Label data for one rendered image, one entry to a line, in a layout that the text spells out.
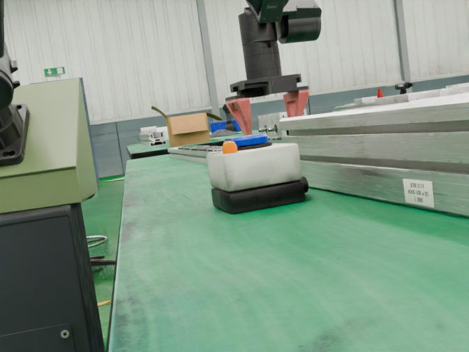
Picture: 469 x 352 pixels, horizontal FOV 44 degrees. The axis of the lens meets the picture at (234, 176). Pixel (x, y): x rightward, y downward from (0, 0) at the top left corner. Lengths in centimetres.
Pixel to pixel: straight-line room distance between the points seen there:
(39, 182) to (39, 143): 7
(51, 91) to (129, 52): 1084
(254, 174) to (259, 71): 36
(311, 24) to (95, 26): 1106
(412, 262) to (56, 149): 69
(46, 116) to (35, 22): 1113
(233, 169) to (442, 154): 21
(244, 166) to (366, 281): 28
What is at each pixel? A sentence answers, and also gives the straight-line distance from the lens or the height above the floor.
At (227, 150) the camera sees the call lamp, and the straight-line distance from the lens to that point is 57.
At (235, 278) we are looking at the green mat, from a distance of 34.
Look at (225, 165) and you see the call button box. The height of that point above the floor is 83.
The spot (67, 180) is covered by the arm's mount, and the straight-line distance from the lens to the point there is 91.
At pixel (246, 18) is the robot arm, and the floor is 102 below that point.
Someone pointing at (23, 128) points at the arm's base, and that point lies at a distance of 97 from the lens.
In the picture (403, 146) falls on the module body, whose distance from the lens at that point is 49.
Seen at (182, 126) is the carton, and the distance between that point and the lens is 293.
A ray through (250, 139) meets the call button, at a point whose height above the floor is 85.
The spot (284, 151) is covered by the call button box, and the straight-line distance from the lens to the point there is 58.
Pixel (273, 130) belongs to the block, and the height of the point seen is 82.
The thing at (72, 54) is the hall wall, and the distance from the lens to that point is 1190.
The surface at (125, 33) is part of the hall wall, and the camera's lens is 1192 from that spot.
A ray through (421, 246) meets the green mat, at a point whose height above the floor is 78.
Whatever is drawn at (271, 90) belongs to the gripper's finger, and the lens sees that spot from 90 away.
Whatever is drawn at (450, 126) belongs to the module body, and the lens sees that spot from 46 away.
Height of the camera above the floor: 87
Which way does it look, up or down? 5 degrees down
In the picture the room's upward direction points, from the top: 8 degrees counter-clockwise
